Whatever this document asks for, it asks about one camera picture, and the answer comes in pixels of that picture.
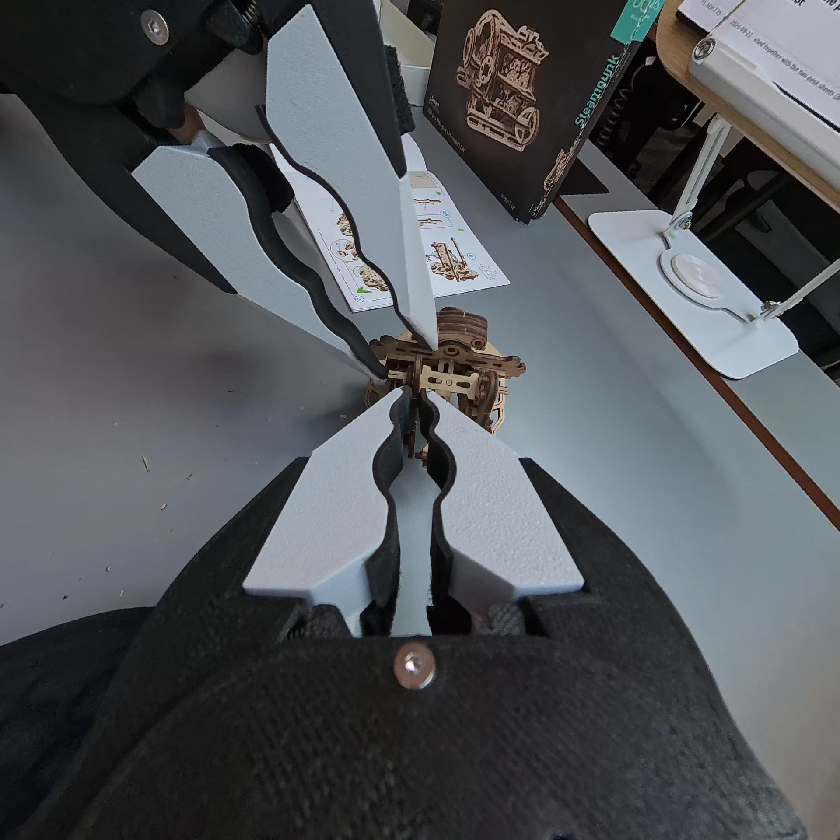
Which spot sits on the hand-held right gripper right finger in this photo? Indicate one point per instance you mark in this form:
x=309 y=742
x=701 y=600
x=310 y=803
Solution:
x=512 y=525

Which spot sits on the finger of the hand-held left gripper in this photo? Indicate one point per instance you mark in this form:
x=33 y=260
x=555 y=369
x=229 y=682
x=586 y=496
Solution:
x=348 y=131
x=223 y=216

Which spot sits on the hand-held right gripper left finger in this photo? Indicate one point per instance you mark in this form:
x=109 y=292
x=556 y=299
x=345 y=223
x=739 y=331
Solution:
x=315 y=525

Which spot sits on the wooden mechanical model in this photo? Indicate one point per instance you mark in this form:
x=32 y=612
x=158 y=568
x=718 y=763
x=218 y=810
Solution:
x=459 y=328

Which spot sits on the grey desk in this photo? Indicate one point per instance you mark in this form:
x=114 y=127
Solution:
x=98 y=361

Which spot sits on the person's left hand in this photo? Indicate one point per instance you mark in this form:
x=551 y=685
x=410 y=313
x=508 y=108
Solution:
x=190 y=124

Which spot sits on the assembly instruction booklet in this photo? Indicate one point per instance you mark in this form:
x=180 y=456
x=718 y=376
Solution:
x=459 y=262

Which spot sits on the black and teal kit box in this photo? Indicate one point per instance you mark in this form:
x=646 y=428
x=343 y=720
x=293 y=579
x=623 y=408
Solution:
x=525 y=79

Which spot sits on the black honeycomb cushion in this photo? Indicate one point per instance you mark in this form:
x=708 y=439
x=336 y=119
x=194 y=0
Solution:
x=39 y=689

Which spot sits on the white clip bar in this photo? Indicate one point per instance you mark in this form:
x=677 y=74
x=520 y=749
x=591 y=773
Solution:
x=741 y=79

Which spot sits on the printed paper sheet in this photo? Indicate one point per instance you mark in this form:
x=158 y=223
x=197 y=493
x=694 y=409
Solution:
x=787 y=39

